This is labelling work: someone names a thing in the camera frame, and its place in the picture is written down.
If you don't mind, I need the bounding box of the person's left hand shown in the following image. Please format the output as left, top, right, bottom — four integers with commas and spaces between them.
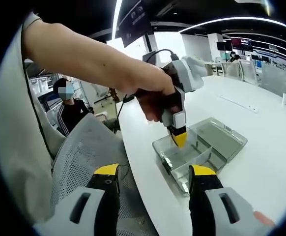
135, 69, 181, 123

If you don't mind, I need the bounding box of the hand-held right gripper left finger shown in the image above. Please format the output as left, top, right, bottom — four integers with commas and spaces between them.
33, 163, 122, 236

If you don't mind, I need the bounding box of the hanging screen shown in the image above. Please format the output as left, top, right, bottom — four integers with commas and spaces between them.
230, 37, 254, 53

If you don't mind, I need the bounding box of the black cable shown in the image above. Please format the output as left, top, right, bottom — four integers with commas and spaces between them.
115, 48, 182, 135

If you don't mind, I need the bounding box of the white storage rack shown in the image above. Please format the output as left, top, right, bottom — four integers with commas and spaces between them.
29, 73, 85, 111

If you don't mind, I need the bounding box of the clear plastic guide fixture box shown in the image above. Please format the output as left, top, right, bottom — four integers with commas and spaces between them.
152, 117, 248, 197

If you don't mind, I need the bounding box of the hanging dark display panel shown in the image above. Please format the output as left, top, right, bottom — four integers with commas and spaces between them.
117, 0, 151, 48

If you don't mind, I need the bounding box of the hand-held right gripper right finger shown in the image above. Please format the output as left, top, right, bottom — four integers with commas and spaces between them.
188, 164, 277, 236

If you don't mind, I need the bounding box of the person's grey shirt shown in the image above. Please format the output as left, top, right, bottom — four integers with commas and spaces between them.
0, 12, 69, 222

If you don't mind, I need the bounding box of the grey mesh chair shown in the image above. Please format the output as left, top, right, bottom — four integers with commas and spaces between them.
50, 114, 158, 236

